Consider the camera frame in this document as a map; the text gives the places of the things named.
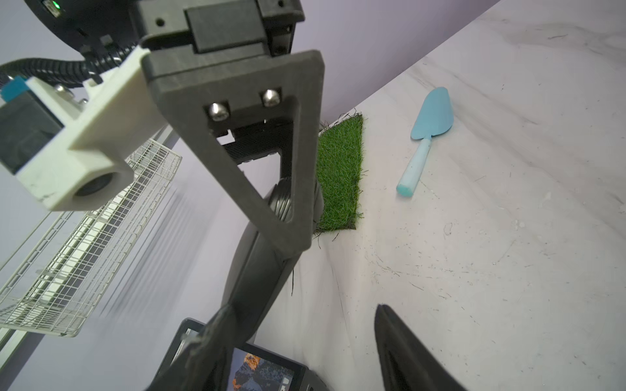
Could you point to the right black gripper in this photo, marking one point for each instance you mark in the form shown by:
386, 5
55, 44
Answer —
213, 72

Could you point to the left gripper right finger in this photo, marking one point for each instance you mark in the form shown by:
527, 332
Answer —
406, 364

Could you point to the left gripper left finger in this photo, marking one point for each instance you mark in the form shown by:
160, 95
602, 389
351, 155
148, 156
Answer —
205, 363

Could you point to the grey laptop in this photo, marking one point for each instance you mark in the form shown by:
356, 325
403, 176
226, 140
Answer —
252, 367

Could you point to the black wireless mouse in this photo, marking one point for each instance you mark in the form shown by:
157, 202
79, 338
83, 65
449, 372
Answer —
269, 264

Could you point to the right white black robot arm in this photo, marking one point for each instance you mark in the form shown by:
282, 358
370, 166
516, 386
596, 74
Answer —
103, 33

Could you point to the green artificial grass mat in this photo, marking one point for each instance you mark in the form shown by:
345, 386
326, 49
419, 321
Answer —
339, 171

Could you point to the light blue toy trowel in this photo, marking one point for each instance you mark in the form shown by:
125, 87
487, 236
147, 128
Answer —
435, 118

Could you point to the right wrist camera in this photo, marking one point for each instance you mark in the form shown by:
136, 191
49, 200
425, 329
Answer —
71, 155

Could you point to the white wire wall basket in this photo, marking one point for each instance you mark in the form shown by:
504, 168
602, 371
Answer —
55, 279

